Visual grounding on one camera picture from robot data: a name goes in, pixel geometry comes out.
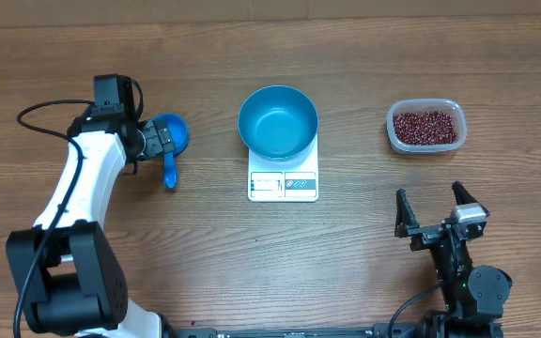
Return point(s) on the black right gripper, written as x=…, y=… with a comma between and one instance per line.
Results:
x=425, y=236

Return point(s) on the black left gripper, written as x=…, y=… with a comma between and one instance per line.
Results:
x=159, y=137

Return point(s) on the blue plastic scoop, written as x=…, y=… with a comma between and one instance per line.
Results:
x=175, y=137

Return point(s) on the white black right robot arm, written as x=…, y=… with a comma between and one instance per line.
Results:
x=474, y=296

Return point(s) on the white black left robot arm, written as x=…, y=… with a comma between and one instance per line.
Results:
x=68, y=278

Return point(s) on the teal blue bowl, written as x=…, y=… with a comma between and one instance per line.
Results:
x=278, y=122

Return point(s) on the white digital kitchen scale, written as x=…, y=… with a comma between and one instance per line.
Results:
x=293, y=181

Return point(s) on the red adzuki beans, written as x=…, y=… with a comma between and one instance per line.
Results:
x=425, y=129

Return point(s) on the clear plastic food container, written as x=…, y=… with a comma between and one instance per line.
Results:
x=450, y=107

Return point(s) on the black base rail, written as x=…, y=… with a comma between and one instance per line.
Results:
x=376, y=331

